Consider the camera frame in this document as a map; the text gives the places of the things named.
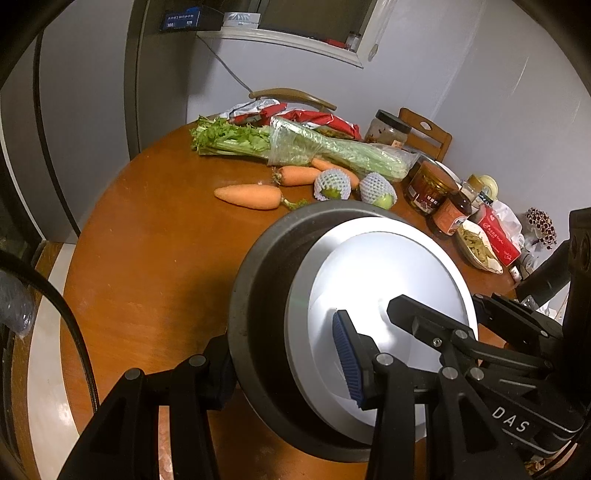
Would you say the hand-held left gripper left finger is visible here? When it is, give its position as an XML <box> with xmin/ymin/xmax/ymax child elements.
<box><xmin>60</xmin><ymin>335</ymin><xmax>241</xmax><ymax>480</ymax></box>

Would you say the dotted dried flower bunch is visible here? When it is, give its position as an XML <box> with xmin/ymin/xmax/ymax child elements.
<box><xmin>525</xmin><ymin>208</ymin><xmax>558</xmax><ymax>247</ymax></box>

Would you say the white oval dish with pickles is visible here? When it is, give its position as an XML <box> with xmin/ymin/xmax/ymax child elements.
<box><xmin>455</xmin><ymin>219</ymin><xmax>505</xmax><ymax>276</ymax></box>

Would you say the chili sauce jar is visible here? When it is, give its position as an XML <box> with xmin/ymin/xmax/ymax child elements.
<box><xmin>405</xmin><ymin>159</ymin><xmax>459</xmax><ymax>215</ymax></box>

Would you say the white flat box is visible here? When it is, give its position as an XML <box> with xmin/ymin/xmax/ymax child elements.
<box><xmin>223</xmin><ymin>11</ymin><xmax>262</xmax><ymax>27</ymax></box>

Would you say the clear plastic bag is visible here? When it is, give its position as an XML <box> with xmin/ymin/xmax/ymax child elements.
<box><xmin>0</xmin><ymin>272</ymin><xmax>37</xmax><ymax>340</ymax></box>

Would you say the red snack bag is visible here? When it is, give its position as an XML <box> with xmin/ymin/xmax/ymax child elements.
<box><xmin>219</xmin><ymin>99</ymin><xmax>363</xmax><ymax>141</ymax></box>

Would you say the white window sill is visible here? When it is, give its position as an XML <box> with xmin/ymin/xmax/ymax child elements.
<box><xmin>196</xmin><ymin>0</ymin><xmax>384</xmax><ymax>70</ymax></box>

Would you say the stainless steel bowl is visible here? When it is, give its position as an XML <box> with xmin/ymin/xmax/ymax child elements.
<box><xmin>233</xmin><ymin>203</ymin><xmax>478</xmax><ymax>462</ymax></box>

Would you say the pale tape roll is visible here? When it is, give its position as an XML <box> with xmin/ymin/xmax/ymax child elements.
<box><xmin>475</xmin><ymin>174</ymin><xmax>500</xmax><ymax>200</ymax></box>

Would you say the large carrot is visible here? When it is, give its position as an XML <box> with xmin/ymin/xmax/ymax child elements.
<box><xmin>213</xmin><ymin>184</ymin><xmax>315</xmax><ymax>210</ymax></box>

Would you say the blue box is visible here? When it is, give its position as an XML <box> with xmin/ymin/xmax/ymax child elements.
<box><xmin>159</xmin><ymin>7</ymin><xmax>225</xmax><ymax>33</ymax></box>

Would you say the celery in plastic bag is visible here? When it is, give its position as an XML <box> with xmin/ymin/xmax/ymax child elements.
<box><xmin>190</xmin><ymin>116</ymin><xmax>419</xmax><ymax>183</ymax></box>

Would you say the thin grey cable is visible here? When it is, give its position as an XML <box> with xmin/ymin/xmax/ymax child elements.
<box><xmin>198</xmin><ymin>33</ymin><xmax>254</xmax><ymax>92</ymax></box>

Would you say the red tissue box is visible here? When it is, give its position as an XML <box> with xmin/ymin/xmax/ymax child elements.
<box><xmin>475</xmin><ymin>198</ymin><xmax>525</xmax><ymax>268</ymax></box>

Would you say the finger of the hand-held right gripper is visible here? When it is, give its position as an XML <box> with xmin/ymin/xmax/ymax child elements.
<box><xmin>387</xmin><ymin>295</ymin><xmax>552</xmax><ymax>384</ymax></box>
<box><xmin>473</xmin><ymin>292</ymin><xmax>563</xmax><ymax>352</ymax></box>

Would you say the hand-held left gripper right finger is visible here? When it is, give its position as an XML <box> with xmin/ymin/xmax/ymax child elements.
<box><xmin>331</xmin><ymin>310</ymin><xmax>525</xmax><ymax>480</ymax></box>

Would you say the curved wooden chair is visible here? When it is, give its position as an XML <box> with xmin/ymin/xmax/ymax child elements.
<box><xmin>249</xmin><ymin>88</ymin><xmax>338</xmax><ymax>112</ymax></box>

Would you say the brown sauce bottle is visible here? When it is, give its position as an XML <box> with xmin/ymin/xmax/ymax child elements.
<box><xmin>431</xmin><ymin>174</ymin><xmax>485</xmax><ymax>237</ymax></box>

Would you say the green fruit in foam net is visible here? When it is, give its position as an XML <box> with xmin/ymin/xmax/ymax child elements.
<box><xmin>314</xmin><ymin>168</ymin><xmax>352</xmax><ymax>201</ymax></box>
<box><xmin>359</xmin><ymin>172</ymin><xmax>398</xmax><ymax>209</ymax></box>

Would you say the clear jar with dark lid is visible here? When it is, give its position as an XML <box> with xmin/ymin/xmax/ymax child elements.
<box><xmin>365</xmin><ymin>110</ymin><xmax>411</xmax><ymax>146</ymax></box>

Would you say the grey refrigerator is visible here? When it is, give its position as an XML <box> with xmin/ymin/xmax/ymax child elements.
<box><xmin>0</xmin><ymin>0</ymin><xmax>139</xmax><ymax>259</ymax></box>

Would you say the wooden chair with handle hole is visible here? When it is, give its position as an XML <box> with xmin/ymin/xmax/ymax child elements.
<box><xmin>398</xmin><ymin>107</ymin><xmax>453</xmax><ymax>162</ymax></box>

